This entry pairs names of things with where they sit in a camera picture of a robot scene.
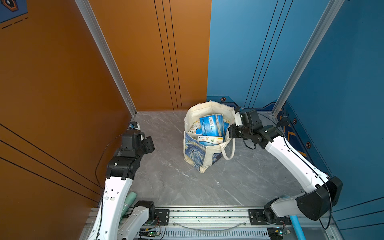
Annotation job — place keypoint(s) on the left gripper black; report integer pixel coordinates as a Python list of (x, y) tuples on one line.
[(149, 144)]

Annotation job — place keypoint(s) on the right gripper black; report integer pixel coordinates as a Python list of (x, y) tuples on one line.
[(231, 129)]

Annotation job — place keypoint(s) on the white-topped tissue pack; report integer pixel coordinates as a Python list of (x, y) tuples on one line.
[(226, 124)]

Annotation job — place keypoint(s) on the blue tissue pack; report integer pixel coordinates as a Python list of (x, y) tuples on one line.
[(210, 140), (196, 129), (213, 125)]

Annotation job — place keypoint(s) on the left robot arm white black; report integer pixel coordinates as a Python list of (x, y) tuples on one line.
[(120, 174)]

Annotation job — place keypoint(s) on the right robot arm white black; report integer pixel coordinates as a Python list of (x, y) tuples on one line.
[(321, 192)]

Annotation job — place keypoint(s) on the black round stand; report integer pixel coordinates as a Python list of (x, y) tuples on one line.
[(283, 122)]

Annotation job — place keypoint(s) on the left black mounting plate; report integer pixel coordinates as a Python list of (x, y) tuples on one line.
[(161, 217)]

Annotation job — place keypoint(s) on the black mounting plate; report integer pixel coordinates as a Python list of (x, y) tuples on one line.
[(258, 216), (161, 217)]

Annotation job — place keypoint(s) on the left circuit board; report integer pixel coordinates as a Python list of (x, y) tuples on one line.
[(146, 234)]

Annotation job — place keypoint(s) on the circuit board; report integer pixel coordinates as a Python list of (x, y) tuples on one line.
[(278, 234), (146, 234)]

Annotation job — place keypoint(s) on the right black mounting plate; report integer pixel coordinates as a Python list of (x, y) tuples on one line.
[(258, 216)]

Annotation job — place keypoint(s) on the white vented grille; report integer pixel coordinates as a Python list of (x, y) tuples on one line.
[(234, 234)]

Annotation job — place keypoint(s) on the right circuit board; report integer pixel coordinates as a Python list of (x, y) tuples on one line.
[(278, 234)]

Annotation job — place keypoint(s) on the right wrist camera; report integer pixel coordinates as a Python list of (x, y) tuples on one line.
[(248, 119)]

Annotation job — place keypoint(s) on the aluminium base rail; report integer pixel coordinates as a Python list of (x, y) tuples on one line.
[(212, 217)]

